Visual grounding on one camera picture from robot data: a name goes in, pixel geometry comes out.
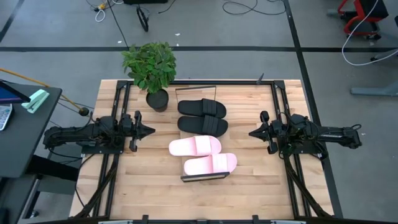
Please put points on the red and black chair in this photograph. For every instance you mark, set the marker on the red and black chair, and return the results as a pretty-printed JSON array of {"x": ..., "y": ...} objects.
[{"x": 373, "y": 9}]

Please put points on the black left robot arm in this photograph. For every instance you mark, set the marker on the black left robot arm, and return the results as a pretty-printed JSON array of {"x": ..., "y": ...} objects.
[{"x": 71, "y": 137}]

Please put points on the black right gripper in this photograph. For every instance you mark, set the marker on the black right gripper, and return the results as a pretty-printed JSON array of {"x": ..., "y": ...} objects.
[{"x": 278, "y": 130}]

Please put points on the white calculator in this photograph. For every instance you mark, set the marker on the white calculator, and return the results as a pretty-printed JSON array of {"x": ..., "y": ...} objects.
[{"x": 4, "y": 116}]

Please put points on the black rail with grey ends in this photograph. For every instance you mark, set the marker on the black rail with grey ends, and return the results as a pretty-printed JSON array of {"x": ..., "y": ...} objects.
[{"x": 202, "y": 222}]

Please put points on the black desk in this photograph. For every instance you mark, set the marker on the black desk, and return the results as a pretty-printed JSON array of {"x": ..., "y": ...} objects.
[{"x": 28, "y": 140}]

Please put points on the yellow rod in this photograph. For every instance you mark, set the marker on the yellow rod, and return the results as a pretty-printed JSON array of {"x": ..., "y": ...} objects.
[{"x": 31, "y": 80}]

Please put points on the black aluminium table frame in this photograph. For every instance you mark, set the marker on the black aluminium table frame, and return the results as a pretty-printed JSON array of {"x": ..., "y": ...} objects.
[{"x": 236, "y": 82}]

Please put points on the grey desk base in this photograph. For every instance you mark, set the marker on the grey desk base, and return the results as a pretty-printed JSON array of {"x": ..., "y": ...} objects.
[{"x": 373, "y": 91}]

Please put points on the wooden shelf with black frame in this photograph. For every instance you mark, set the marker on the wooden shelf with black frame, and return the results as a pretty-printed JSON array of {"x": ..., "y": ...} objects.
[{"x": 205, "y": 177}]

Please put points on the black foam slide sandal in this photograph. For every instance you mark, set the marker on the black foam slide sandal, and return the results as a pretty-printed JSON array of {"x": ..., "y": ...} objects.
[
  {"x": 189, "y": 108},
  {"x": 189, "y": 124}
]

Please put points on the mint green stapler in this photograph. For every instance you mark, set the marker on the mint green stapler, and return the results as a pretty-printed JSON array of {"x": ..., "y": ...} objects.
[{"x": 35, "y": 100}]

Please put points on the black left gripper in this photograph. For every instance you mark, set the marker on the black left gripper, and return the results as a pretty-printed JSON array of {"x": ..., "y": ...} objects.
[{"x": 132, "y": 129}]

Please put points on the black box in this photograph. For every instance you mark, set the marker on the black box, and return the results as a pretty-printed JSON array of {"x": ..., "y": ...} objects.
[{"x": 144, "y": 1}]

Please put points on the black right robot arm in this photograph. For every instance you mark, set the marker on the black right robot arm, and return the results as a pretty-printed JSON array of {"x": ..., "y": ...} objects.
[{"x": 335, "y": 137}]

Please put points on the dark computer monitor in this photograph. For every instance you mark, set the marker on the dark computer monitor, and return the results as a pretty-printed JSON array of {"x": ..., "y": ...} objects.
[{"x": 11, "y": 93}]

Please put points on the pink foam slide sandal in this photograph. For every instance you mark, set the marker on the pink foam slide sandal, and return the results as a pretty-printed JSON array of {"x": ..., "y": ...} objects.
[
  {"x": 180, "y": 147},
  {"x": 196, "y": 166}
]

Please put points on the green potted plant black pot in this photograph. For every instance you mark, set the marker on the green potted plant black pot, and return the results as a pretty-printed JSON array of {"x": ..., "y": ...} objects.
[{"x": 150, "y": 67}]

